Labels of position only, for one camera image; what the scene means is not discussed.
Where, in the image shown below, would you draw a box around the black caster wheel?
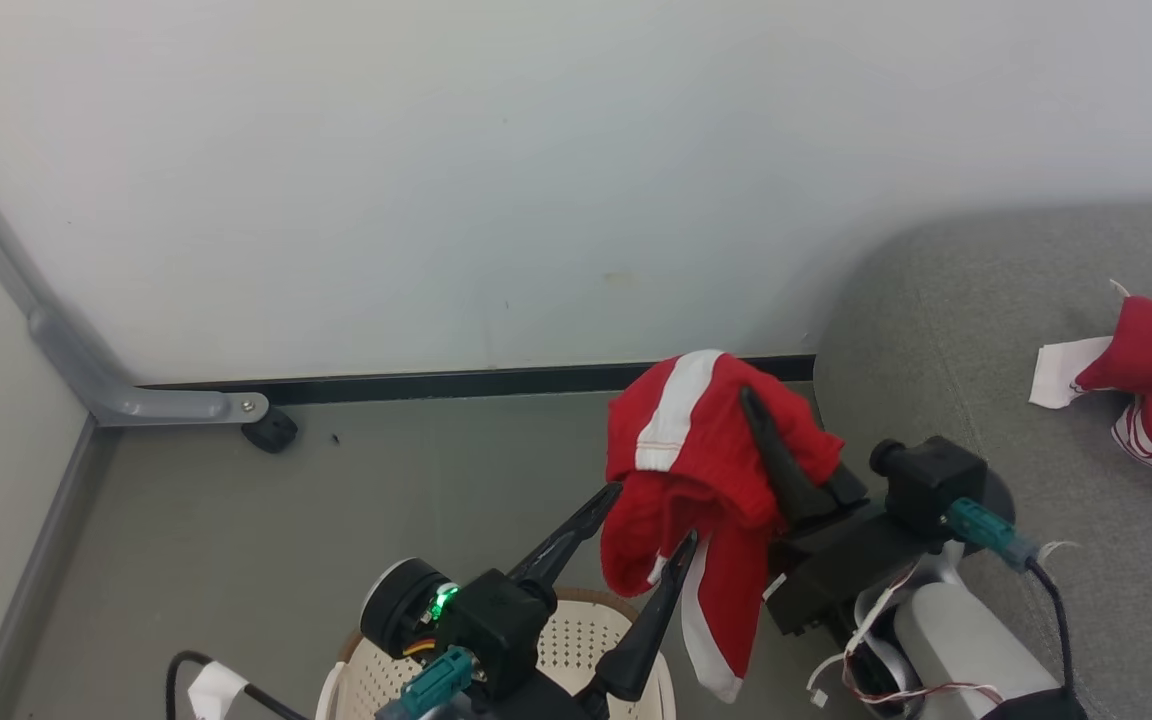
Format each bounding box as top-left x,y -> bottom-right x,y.
241,405 -> 300,455

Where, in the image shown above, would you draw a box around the black cable with white tag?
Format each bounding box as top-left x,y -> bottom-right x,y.
165,650 -> 309,720

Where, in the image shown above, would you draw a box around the cream perforated plastic laundry basket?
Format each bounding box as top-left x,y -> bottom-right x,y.
316,587 -> 678,720

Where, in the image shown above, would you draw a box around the teal right camera connector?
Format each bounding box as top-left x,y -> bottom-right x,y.
943,497 -> 1041,572

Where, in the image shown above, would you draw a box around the grey partition bottom rail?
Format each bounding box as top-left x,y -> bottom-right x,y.
0,415 -> 122,720

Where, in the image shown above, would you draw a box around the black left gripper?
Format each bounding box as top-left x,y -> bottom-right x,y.
496,482 -> 700,720

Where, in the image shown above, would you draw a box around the grey metal partition frame post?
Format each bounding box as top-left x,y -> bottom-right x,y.
0,125 -> 270,429

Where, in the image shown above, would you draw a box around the red shorts with white stripe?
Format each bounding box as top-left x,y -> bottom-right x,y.
599,349 -> 848,705

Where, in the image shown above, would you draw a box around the teal camera connector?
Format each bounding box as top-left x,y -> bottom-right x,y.
374,646 -> 478,720
943,497 -> 1041,572

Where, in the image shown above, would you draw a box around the grey fabric sofa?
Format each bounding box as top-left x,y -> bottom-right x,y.
813,203 -> 1152,720

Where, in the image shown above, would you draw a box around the black right camera cable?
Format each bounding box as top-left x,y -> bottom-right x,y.
1023,557 -> 1079,701

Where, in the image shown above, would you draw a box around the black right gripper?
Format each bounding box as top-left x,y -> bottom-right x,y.
739,387 -> 940,638

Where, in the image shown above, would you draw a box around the teal left camera connector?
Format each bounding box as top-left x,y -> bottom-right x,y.
374,646 -> 478,720

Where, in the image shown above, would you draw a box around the thin white and red wires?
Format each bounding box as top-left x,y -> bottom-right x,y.
804,540 -> 1082,713

